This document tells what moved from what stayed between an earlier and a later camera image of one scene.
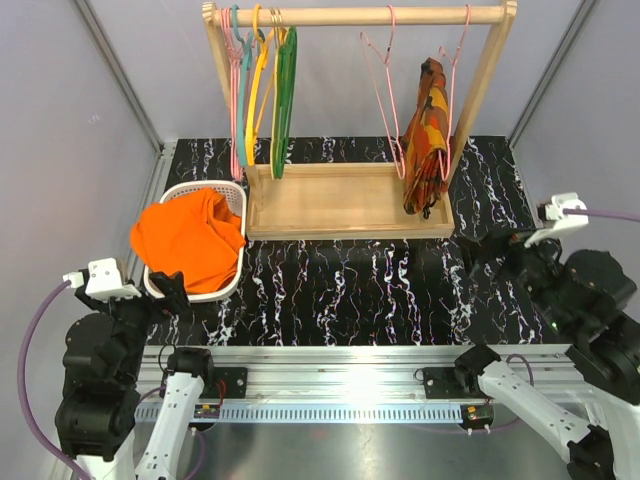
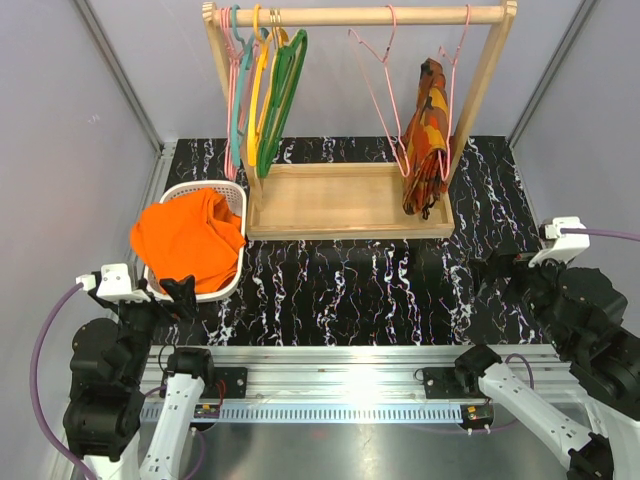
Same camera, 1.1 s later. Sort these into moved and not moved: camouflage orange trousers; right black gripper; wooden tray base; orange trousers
Moved: right black gripper
Not moved: camouflage orange trousers; wooden tray base; orange trousers
